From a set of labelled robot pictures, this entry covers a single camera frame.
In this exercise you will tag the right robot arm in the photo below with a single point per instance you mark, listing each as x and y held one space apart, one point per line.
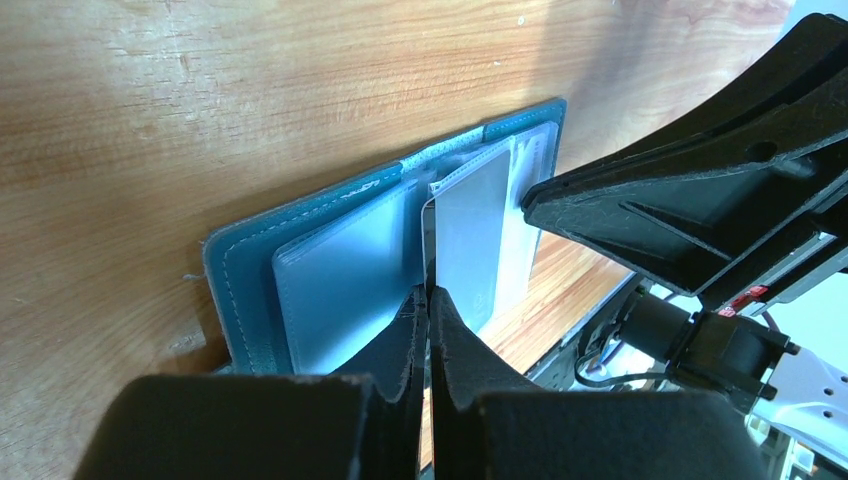
758 369

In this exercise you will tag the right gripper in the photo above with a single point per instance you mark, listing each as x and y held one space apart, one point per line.
742 202

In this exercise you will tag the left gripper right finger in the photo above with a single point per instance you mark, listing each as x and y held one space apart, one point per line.
491 422

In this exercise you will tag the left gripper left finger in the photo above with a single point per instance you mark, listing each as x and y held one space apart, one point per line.
362 421

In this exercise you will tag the teal leather card holder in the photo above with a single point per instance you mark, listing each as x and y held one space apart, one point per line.
301 288

